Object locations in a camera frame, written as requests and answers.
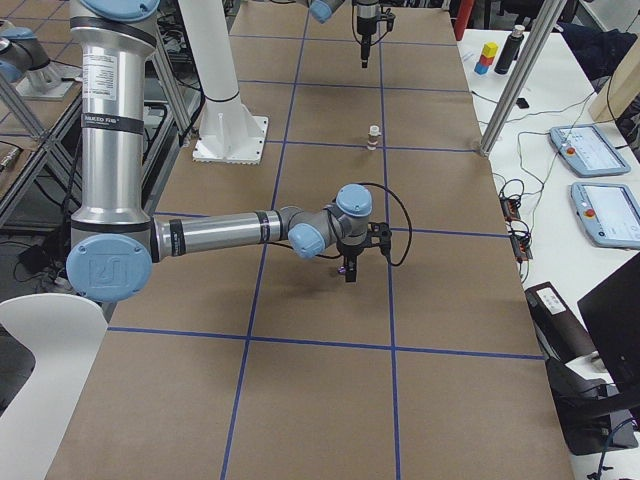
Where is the blue block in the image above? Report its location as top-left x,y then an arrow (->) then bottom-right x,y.
474,62 -> 489,75

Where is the orange circuit board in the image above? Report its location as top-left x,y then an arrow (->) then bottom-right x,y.
500,198 -> 521,222

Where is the red block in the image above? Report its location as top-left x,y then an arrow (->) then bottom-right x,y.
477,55 -> 494,70

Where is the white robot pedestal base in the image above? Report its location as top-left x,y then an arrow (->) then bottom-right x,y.
182,1 -> 269,165

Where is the yellow block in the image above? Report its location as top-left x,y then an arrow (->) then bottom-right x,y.
481,42 -> 499,63

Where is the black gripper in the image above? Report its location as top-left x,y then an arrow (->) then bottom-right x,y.
355,3 -> 378,68
336,240 -> 369,283

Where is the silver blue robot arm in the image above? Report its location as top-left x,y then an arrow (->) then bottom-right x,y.
298,0 -> 396,69
66,1 -> 373,303

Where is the black water bottle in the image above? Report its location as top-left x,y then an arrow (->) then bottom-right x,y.
494,25 -> 525,75

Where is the lower blue teach pendant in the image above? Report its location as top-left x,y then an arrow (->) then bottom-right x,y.
570,182 -> 639,250

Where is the white PPR pipe fitting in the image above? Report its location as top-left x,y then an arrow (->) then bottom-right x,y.
367,125 -> 381,151

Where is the aluminium frame post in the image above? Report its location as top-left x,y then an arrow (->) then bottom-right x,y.
479,0 -> 567,157

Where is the upper blue teach pendant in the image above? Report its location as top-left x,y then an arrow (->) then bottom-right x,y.
549,124 -> 631,178

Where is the black monitor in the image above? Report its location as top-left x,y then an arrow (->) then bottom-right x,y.
578,255 -> 639,387

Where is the blue teach pendant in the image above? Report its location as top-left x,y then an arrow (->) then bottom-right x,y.
549,124 -> 631,178
570,182 -> 639,250

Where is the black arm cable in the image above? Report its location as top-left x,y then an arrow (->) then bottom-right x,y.
319,182 -> 414,267

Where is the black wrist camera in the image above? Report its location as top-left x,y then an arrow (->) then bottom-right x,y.
377,7 -> 396,33
369,222 -> 392,261

